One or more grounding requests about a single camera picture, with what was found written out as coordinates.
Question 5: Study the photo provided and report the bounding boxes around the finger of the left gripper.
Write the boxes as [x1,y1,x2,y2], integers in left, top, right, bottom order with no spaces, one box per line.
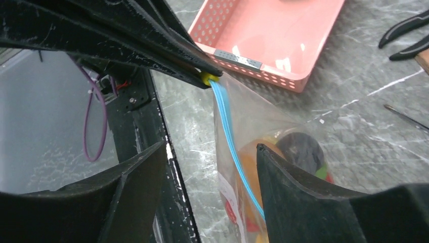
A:
[1,1,208,89]
[127,1,223,76]

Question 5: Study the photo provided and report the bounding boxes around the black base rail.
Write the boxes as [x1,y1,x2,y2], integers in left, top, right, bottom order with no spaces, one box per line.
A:
[100,68,200,242]

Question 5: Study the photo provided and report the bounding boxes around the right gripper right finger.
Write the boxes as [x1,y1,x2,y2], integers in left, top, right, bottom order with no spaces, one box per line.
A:
[257,144,428,242]

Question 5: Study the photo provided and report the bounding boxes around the clear zip top bag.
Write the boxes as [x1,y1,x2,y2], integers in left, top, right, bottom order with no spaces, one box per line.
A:
[200,71,336,243]

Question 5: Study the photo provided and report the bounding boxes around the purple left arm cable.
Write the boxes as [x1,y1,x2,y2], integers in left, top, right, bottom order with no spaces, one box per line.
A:
[68,55,118,163]

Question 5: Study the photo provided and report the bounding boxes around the black handled pliers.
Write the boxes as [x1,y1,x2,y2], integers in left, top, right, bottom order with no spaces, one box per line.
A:
[378,9,429,62]

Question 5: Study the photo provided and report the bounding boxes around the dark purple plum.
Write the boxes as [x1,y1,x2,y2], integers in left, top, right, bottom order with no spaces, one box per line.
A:
[275,132,325,175]

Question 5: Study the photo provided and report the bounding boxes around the red round fruit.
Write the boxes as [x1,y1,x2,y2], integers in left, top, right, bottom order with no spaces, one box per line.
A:
[325,173,334,184]

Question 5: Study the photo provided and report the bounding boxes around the pink plastic basket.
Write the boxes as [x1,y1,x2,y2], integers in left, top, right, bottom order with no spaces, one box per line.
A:
[189,0,345,93]

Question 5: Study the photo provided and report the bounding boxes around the green handled screwdriver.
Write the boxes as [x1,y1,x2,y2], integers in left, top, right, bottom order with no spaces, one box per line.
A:
[383,104,428,132]

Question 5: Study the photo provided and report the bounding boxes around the green pepper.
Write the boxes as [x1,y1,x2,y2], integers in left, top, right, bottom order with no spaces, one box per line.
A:
[315,164,329,180]

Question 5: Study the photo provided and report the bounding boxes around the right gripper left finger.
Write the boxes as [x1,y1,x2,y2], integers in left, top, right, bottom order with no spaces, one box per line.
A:
[1,142,167,242]

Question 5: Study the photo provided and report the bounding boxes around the wooden board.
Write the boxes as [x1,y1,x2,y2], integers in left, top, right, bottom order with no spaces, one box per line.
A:
[415,49,429,74]

